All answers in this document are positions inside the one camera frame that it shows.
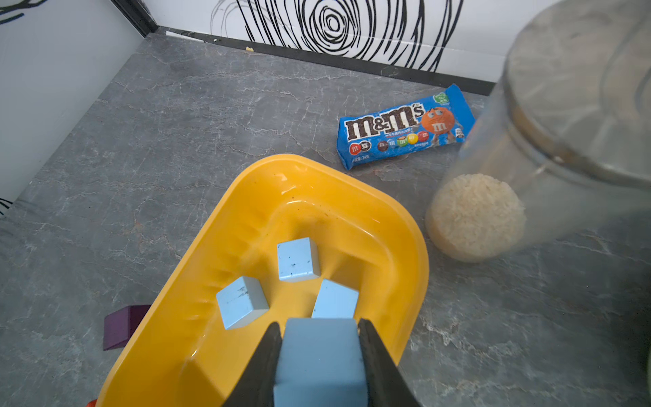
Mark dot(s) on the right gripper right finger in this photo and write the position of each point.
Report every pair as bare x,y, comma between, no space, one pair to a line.
386,386

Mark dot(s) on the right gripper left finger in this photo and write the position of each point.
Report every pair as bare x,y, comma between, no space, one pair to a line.
256,385

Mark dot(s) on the blue cube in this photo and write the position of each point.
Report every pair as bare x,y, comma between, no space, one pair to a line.
335,301
298,260
241,302
320,364

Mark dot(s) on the yellow plastic tub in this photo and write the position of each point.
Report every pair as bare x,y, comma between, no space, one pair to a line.
182,355

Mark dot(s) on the purple cube near tub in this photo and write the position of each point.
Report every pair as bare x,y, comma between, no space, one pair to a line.
119,326

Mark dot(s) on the blue candy packet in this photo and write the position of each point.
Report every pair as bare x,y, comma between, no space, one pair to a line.
439,120

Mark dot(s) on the clear plastic jar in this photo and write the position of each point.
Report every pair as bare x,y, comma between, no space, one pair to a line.
563,143

